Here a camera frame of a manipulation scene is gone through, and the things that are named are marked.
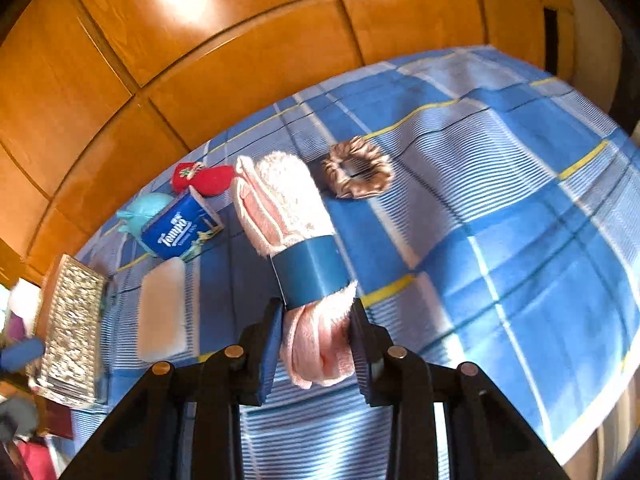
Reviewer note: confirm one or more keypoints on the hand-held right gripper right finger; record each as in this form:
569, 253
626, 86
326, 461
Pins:
362, 360

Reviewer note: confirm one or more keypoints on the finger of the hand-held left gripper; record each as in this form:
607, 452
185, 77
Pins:
22, 353

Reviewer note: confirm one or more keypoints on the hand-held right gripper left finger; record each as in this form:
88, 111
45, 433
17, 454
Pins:
267, 355

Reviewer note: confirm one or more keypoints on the white soft packet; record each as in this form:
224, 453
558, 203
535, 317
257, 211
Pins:
162, 310

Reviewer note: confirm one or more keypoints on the pink towel with blue band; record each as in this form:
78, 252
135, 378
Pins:
280, 200

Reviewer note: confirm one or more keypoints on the blue pocket tissue pack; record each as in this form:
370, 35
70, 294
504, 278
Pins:
175, 230

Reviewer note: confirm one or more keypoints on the brown satin scrunchie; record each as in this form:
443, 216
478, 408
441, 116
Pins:
372, 185

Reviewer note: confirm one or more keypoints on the red plush toy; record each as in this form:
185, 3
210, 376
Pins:
215, 180

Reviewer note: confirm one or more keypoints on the blue plush elephant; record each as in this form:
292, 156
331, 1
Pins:
147, 210

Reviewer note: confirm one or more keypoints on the ornate gold tissue box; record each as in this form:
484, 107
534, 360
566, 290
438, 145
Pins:
70, 330

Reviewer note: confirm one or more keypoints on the blue plaid tablecloth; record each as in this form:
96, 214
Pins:
500, 210

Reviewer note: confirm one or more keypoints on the wooden wardrobe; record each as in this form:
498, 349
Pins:
150, 60

